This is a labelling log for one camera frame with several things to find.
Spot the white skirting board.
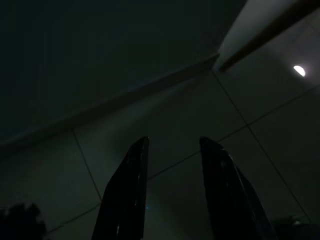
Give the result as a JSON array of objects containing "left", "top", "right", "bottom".
[{"left": 0, "top": 52, "right": 221, "bottom": 151}]

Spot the black robot leg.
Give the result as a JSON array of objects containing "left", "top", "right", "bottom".
[{"left": 0, "top": 201, "right": 47, "bottom": 240}]

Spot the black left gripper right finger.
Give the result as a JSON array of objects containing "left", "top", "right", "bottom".
[{"left": 199, "top": 136, "right": 276, "bottom": 240}]

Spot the white door frame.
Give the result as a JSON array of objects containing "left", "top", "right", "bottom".
[{"left": 212, "top": 0, "right": 320, "bottom": 74}]

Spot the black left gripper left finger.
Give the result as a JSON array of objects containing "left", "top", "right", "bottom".
[{"left": 91, "top": 136, "right": 150, "bottom": 240}]

